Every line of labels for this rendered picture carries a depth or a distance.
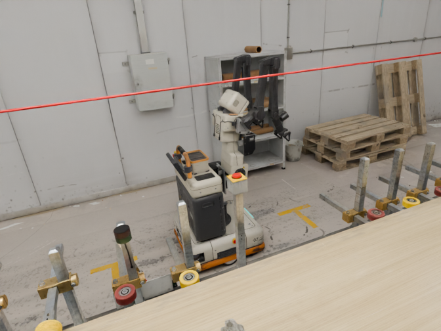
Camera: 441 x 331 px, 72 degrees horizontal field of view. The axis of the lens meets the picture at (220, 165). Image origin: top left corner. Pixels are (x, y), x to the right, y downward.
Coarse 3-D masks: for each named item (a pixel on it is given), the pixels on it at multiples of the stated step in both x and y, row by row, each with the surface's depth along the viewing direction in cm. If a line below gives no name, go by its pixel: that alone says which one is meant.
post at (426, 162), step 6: (426, 144) 177; (432, 144) 174; (426, 150) 178; (432, 150) 176; (426, 156) 179; (432, 156) 178; (426, 162) 179; (426, 168) 180; (420, 174) 184; (426, 174) 182; (420, 180) 185; (426, 180) 184; (420, 186) 186; (426, 186) 186
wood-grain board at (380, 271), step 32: (384, 224) 146; (416, 224) 144; (288, 256) 130; (320, 256) 129; (352, 256) 128; (384, 256) 126; (416, 256) 125; (192, 288) 118; (224, 288) 117; (256, 288) 115; (288, 288) 114; (320, 288) 113; (352, 288) 112; (384, 288) 111; (416, 288) 110; (96, 320) 107; (128, 320) 106; (160, 320) 105; (192, 320) 104; (224, 320) 104; (256, 320) 103; (288, 320) 102; (320, 320) 101; (352, 320) 100; (384, 320) 99; (416, 320) 98
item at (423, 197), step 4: (380, 176) 209; (384, 176) 208; (380, 180) 209; (384, 180) 206; (388, 180) 203; (388, 184) 203; (400, 184) 197; (400, 188) 195; (404, 188) 192; (408, 188) 191; (412, 188) 190; (420, 196) 183; (424, 196) 181; (428, 196) 181; (424, 200) 182; (428, 200) 179
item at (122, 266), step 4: (116, 244) 153; (116, 248) 150; (120, 248) 150; (120, 252) 147; (120, 256) 145; (120, 260) 142; (124, 260) 142; (120, 264) 139; (124, 264) 139; (120, 268) 137; (124, 268) 137; (120, 272) 135; (124, 272) 134; (132, 304) 119; (124, 308) 119
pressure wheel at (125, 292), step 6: (120, 288) 120; (126, 288) 120; (132, 288) 119; (114, 294) 117; (120, 294) 117; (126, 294) 117; (132, 294) 116; (120, 300) 115; (126, 300) 115; (132, 300) 117
